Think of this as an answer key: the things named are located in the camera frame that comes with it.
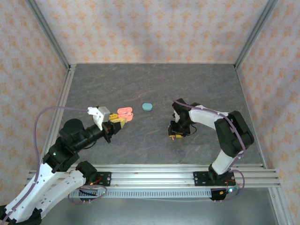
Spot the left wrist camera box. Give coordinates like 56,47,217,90
87,105,111,131

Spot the small circuit board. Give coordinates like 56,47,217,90
217,187,241,196

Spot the grey metal lower panel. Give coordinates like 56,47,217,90
39,198,279,225

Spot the aluminium frame leg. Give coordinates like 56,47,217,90
268,187,291,225

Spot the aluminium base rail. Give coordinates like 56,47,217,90
25,163,281,188

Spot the wide aluminium side rail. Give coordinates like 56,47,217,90
43,64,77,165

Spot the aluminium corner frame post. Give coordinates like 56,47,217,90
234,0,279,70
25,0,71,70

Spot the white slotted cable duct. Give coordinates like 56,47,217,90
67,188,213,199

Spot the narrow aluminium side rail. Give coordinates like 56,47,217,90
234,64,268,169

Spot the pink earbud charging case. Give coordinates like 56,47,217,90
117,107,134,122

